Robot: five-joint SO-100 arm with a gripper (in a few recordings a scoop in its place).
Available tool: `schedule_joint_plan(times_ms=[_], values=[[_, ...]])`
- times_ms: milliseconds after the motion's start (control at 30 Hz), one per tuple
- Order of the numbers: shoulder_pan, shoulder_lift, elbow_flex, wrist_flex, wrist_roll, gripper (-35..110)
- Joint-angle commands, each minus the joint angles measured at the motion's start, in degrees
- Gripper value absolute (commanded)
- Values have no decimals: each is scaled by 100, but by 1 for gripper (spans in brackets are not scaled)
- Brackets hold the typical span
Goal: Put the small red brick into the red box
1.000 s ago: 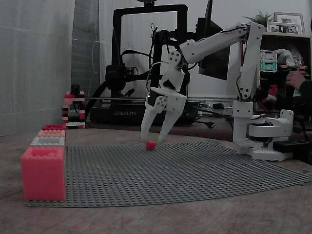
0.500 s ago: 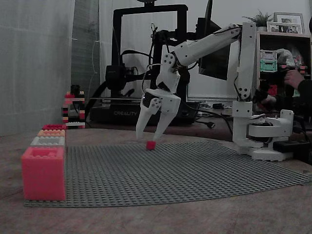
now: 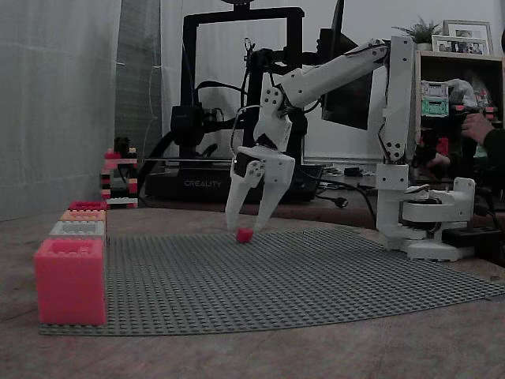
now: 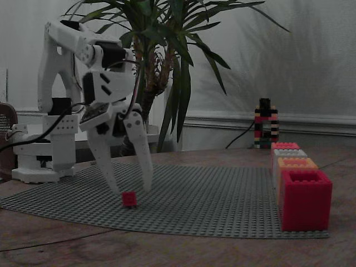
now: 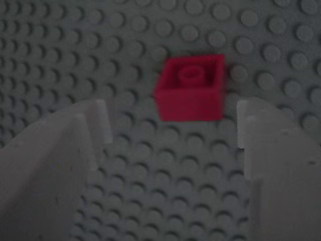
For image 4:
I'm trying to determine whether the small red cube block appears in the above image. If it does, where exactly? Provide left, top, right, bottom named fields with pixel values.
left=122, top=191, right=137, bottom=208

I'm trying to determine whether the grey studded baseplate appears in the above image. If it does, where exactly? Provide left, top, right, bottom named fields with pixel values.
left=0, top=161, right=330, bottom=240

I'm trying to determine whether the multicolour brick tower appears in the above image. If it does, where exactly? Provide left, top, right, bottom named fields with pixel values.
left=253, top=97, right=279, bottom=150

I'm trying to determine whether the grey brick box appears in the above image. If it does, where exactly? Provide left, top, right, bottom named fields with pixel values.
left=272, top=149, right=309, bottom=190

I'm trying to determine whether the orange brick box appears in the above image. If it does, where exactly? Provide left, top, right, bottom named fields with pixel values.
left=276, top=157, right=319, bottom=206

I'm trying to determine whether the large red brick box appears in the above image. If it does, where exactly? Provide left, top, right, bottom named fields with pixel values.
left=280, top=169, right=333, bottom=232

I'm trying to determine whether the green yucca house plant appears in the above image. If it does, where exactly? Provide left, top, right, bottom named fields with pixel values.
left=58, top=0, right=291, bottom=156

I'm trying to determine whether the thin servo wire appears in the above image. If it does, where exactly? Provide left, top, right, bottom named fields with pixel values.
left=128, top=60, right=140, bottom=117

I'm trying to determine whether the small camera circuit board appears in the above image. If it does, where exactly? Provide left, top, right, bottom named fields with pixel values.
left=79, top=102, right=110, bottom=131

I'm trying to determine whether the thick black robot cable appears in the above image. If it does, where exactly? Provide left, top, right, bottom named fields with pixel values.
left=0, top=102, right=86, bottom=152

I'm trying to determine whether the black cable behind tower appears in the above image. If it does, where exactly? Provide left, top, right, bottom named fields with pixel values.
left=225, top=122, right=256, bottom=149

